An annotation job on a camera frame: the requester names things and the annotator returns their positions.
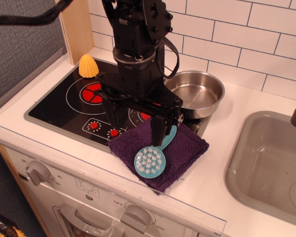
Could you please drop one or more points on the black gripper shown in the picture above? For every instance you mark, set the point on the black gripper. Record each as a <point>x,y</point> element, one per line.
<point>139,85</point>

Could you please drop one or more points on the yellow toy corn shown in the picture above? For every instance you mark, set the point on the yellow toy corn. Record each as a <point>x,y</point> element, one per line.
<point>88,68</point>

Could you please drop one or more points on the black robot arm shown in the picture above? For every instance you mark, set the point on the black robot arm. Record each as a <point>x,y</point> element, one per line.
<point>139,30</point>

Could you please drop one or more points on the stainless steel pot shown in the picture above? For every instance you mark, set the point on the stainless steel pot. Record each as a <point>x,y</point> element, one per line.
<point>200,92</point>

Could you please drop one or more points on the red right stove knob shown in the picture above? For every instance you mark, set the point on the red right stove knob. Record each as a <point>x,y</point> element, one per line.
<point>114,133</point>

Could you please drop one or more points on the red stove knob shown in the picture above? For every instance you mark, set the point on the red stove knob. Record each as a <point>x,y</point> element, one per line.
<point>114,133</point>
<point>94,125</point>

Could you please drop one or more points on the teal toy brush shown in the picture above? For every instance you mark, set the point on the teal toy brush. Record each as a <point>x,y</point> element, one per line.
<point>150,162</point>

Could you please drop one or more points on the red left stove knob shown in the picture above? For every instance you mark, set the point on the red left stove knob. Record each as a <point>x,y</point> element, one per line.
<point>94,125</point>

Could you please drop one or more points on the purple knitted cloth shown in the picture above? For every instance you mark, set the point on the purple knitted cloth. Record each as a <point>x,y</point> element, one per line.
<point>180,154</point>

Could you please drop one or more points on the black toy stovetop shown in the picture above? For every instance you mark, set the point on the black toy stovetop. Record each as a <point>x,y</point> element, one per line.
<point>72,104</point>

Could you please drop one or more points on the grey right oven dial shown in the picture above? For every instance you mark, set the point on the grey right oven dial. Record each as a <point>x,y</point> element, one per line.
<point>136,218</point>

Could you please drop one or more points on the grey oven dial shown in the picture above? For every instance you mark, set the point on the grey oven dial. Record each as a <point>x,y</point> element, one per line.
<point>136,218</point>
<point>37,172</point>

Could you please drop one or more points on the grey left oven dial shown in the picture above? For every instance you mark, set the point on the grey left oven dial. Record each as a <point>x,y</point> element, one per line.
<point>37,172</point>

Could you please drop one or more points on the grey sink basin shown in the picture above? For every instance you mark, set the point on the grey sink basin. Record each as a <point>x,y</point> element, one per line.
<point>261,173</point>

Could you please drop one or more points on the grey oven door handle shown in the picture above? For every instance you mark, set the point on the grey oven door handle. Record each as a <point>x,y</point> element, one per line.
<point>85,222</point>

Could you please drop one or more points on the wooden side post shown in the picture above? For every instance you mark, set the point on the wooden side post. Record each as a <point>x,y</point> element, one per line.
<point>77,30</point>

